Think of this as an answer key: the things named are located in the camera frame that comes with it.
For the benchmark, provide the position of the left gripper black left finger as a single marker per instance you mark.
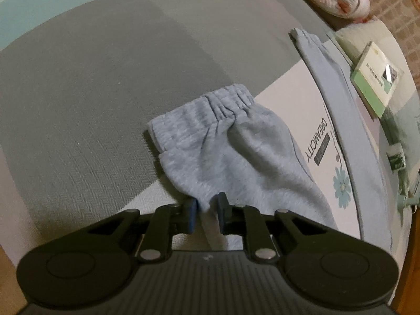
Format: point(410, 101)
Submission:
point(149, 236)

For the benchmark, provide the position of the patchwork floral bed sheet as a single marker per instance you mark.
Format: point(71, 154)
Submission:
point(82, 79)

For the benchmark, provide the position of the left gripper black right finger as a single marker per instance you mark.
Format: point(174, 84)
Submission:
point(265, 238)

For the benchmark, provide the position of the patchwork pillow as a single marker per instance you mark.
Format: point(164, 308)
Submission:
point(400, 120)

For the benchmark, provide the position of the green handheld fan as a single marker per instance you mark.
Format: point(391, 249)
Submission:
point(410, 199)

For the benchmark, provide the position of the green white book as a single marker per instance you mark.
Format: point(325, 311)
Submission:
point(375, 78)

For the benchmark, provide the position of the grey sweatpants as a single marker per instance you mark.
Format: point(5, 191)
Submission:
point(224, 141)

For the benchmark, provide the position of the small green tissue pack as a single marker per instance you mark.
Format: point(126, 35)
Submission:
point(396, 157)

